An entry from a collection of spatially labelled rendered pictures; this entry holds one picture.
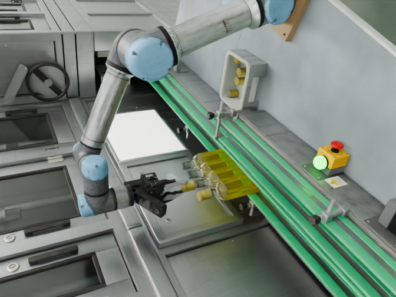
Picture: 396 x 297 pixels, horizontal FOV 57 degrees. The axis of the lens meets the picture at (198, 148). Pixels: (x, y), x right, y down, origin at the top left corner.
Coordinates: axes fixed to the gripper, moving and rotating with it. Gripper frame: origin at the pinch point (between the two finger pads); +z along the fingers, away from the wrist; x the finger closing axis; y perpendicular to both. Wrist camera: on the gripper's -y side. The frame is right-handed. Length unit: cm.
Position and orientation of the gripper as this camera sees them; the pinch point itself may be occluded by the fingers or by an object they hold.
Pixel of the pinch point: (184, 187)
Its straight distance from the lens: 129.4
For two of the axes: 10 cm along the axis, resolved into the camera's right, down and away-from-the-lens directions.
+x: -1.2, 8.2, 5.6
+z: 8.9, -1.6, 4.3
